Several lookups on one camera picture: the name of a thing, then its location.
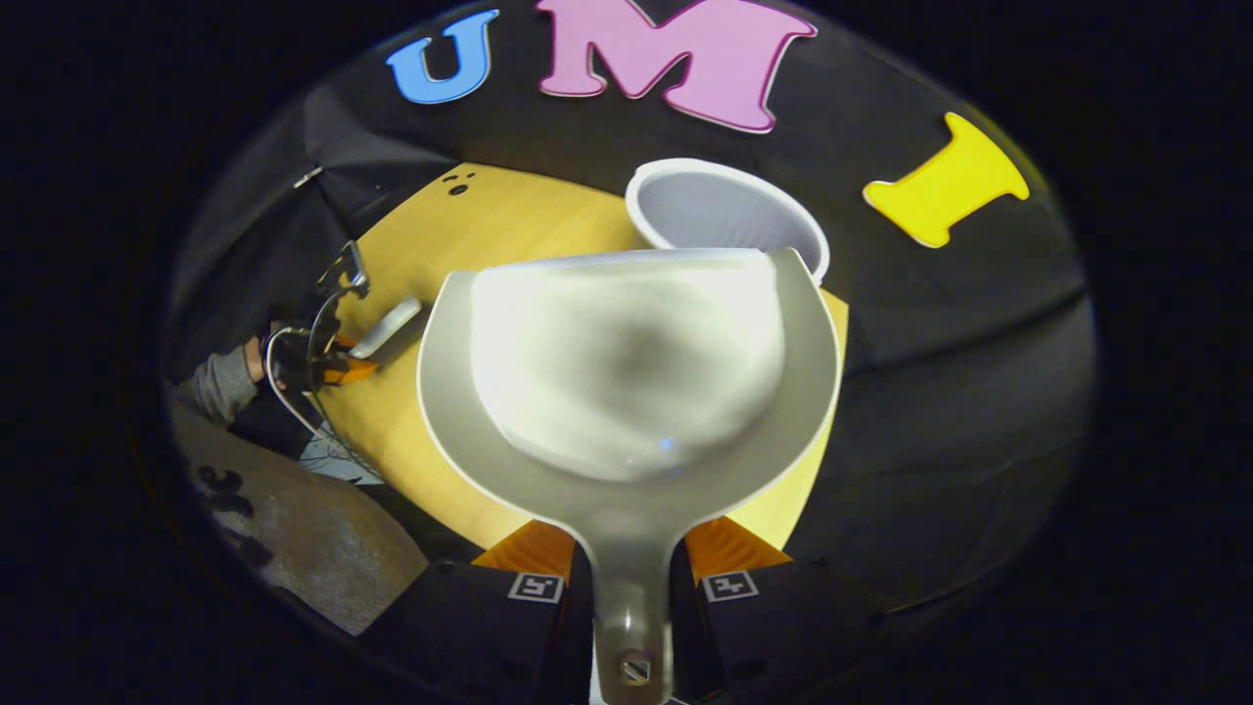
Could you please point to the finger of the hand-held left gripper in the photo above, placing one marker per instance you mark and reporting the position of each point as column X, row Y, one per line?
column 343, row 343
column 352, row 372

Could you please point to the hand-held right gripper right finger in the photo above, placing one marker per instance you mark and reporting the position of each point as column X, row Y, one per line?
column 773, row 627

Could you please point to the white dustpan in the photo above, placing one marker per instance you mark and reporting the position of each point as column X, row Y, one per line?
column 626, row 372

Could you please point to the black backdrop cloth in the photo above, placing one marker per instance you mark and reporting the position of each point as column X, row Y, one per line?
column 930, row 392

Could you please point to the small white broom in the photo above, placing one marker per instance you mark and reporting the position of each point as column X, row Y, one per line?
column 390, row 328

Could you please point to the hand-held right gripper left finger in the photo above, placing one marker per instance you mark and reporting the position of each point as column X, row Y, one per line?
column 489, row 627

